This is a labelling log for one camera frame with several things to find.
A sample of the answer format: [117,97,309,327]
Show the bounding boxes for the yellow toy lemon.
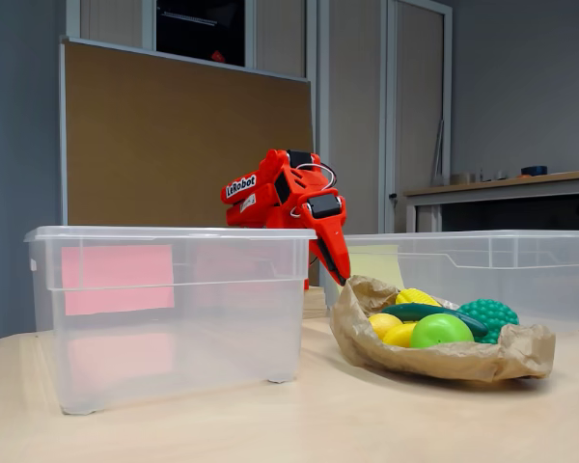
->
[368,313,404,340]

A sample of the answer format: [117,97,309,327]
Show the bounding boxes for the yellow toy corn cob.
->
[395,287,443,309]

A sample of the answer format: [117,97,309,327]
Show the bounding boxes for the dark green toy cucumber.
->
[379,302,489,339]

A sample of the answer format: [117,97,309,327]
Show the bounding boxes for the yellow toy banana bunch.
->
[381,321,419,349]

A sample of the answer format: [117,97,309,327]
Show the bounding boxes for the green toy apple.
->
[408,313,476,349]

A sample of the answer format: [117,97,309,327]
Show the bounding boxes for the bumpy green toy vegetable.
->
[456,297,520,345]

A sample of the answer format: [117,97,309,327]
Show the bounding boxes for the clear plastic bin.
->
[319,230,579,334]
[22,225,318,416]

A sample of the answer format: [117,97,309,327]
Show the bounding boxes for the yellow paper note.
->
[346,244,406,290]

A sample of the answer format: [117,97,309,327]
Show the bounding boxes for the leaning metal rods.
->
[431,119,446,188]

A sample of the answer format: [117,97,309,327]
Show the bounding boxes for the tall grey cabinet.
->
[317,0,454,235]

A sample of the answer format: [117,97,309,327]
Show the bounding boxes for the crumpled brown paper bag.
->
[328,274,558,385]

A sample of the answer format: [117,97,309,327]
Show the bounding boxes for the brown cork pin board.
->
[59,36,315,228]

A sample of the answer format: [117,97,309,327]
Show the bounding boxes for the wooden top sideboard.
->
[403,168,579,233]

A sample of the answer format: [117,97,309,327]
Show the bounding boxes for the pink paper note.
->
[60,244,176,317]

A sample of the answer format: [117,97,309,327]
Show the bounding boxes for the dark window pane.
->
[155,0,247,68]

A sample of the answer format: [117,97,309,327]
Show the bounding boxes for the looped wrist servo cable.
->
[296,163,340,188]

